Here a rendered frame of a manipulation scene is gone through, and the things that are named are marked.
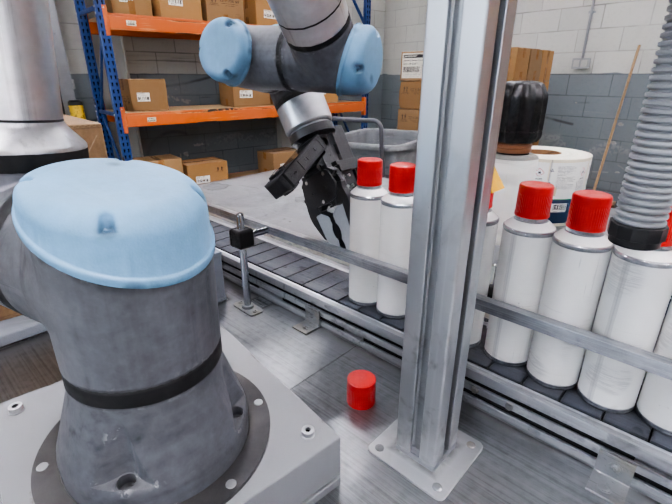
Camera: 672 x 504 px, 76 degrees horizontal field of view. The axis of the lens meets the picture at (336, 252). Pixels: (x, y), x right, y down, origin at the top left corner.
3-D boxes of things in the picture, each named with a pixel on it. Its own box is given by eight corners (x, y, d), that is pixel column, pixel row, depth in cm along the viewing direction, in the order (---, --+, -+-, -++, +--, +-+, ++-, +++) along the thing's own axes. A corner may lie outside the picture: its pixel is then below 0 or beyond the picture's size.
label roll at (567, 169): (589, 229, 92) (605, 161, 87) (491, 222, 97) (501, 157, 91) (566, 204, 110) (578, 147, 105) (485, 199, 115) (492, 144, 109)
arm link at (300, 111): (296, 92, 60) (265, 119, 66) (308, 122, 60) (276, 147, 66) (332, 90, 65) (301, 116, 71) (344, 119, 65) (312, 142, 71)
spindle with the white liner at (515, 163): (529, 255, 79) (562, 80, 68) (510, 270, 73) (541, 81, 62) (483, 243, 85) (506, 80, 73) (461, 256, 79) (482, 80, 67)
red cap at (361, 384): (349, 388, 53) (350, 366, 52) (377, 392, 52) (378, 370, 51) (343, 407, 50) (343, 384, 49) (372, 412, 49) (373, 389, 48)
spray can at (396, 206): (420, 309, 61) (432, 163, 53) (399, 323, 57) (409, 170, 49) (390, 297, 64) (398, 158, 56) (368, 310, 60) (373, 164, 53)
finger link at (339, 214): (389, 249, 66) (367, 193, 66) (364, 261, 62) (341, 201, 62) (375, 254, 68) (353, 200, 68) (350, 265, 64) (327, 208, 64)
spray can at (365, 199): (390, 299, 63) (398, 159, 56) (364, 310, 60) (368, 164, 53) (367, 286, 67) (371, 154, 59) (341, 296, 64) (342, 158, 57)
